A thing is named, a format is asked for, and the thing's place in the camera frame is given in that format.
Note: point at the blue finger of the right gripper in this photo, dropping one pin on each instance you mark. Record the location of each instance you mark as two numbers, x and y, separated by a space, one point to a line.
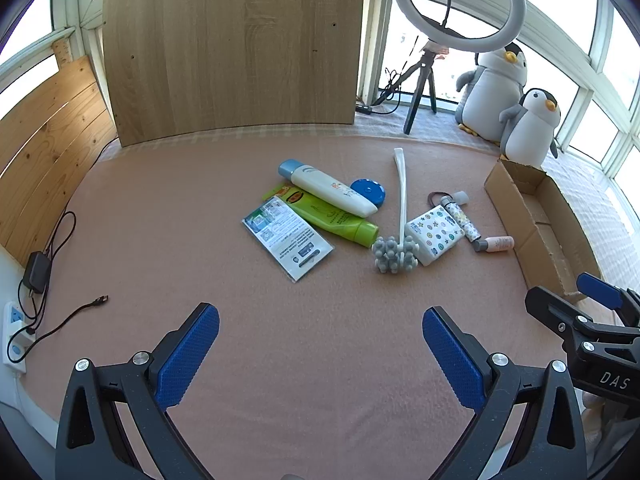
608 295
562 318

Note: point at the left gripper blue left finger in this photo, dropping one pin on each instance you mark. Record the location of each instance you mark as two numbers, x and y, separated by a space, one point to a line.
92 441

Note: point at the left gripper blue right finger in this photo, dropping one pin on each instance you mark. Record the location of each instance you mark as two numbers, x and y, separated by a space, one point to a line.
549 443

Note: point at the star-patterned tissue pack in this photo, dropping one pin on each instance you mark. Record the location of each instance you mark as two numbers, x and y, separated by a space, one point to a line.
434 232

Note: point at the translucent white cap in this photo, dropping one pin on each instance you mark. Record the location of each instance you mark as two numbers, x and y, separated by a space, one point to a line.
460 198

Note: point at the white massager with grey balls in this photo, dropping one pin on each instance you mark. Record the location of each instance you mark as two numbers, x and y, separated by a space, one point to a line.
397 254

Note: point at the green tube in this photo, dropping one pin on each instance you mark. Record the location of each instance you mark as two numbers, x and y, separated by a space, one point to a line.
325 216

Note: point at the white sunscreen bottle blue cap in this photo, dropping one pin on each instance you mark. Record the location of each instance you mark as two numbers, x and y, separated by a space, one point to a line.
329 189

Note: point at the printed plastic packet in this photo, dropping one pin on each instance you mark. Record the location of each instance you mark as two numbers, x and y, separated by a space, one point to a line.
290 239

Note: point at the cardboard box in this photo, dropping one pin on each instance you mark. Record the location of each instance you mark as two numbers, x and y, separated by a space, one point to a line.
549 242

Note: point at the pink bottle grey cap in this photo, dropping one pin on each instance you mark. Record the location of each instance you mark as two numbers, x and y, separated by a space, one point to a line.
494 244

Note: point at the white power strip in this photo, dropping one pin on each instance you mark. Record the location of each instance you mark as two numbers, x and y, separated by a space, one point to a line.
15 339

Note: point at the patterned lighter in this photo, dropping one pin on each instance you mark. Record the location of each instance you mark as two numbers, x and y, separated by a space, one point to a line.
470 231

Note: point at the black power adapter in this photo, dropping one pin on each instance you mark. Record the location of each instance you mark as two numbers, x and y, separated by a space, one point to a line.
37 272

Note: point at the small grey penguin plush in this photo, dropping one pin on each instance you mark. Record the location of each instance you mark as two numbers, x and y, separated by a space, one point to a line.
529 128

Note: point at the large grey penguin plush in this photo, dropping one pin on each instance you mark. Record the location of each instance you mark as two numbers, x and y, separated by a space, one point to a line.
495 84

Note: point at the blue round lid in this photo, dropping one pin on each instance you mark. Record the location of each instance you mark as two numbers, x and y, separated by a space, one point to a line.
371 190

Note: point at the pink blanket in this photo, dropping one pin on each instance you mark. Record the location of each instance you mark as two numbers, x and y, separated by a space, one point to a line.
328 377

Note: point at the black inline remote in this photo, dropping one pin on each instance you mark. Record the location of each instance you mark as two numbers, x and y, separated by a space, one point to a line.
363 109

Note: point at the black tripod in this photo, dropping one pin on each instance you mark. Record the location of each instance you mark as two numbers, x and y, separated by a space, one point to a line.
430 53

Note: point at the pine wooden headboard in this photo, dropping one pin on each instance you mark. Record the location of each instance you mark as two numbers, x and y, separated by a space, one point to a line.
49 141

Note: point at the light wooden board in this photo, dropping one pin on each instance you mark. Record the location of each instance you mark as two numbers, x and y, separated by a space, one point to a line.
180 66

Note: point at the white ring light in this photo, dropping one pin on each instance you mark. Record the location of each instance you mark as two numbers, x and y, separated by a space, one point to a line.
447 37

